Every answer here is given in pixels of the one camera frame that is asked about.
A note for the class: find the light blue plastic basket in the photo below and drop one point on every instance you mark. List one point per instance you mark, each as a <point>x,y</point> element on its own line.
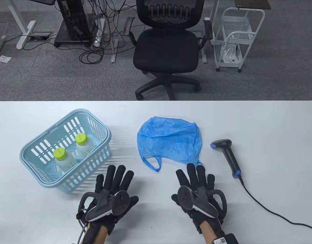
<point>27,162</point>

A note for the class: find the white power strip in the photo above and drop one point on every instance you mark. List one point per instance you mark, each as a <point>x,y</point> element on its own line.
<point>98,38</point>

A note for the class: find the black and white tracking controller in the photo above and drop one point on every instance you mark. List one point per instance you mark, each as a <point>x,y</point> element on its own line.
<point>186,198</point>
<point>120,203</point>

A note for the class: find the blue plastic bag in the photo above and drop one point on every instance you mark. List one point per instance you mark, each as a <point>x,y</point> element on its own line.
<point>168,142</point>

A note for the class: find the paper scrap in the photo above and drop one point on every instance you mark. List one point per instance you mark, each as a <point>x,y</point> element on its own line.
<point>4,58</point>

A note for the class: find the aluminium rail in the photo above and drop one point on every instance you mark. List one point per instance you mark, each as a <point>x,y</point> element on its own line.
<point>204,57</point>
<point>113,54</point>

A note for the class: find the person's left hand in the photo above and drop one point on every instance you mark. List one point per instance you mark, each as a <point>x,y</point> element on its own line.
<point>120,178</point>

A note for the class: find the black mesh office chair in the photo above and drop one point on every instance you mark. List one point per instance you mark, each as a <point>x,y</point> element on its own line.
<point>166,48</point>

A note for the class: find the person's left forearm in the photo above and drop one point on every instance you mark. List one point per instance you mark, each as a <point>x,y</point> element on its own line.
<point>97,235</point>

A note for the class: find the black computer tower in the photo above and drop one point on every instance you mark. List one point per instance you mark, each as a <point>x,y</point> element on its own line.
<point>74,20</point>

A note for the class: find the black wrist battery box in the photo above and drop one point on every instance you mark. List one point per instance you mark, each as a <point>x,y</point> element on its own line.
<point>225,239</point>

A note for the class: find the white desk leg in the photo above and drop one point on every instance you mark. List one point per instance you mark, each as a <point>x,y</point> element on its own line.
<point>25,33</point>

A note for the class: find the white rolling cart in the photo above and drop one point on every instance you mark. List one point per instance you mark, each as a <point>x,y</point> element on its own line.
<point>234,28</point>

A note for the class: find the white coconut water bottle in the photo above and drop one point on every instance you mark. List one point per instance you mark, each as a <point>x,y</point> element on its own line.
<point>81,139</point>
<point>60,153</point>

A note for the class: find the clear plastic bag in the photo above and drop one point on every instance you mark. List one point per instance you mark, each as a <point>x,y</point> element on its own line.
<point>229,52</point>

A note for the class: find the black floor socket box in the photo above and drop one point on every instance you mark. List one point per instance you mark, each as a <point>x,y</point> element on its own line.
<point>40,35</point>

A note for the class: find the person's right hand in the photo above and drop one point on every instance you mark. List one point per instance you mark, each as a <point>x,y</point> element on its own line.
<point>194,175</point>

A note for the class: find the person's right forearm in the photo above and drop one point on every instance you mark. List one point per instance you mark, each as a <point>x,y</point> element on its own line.
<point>209,232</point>

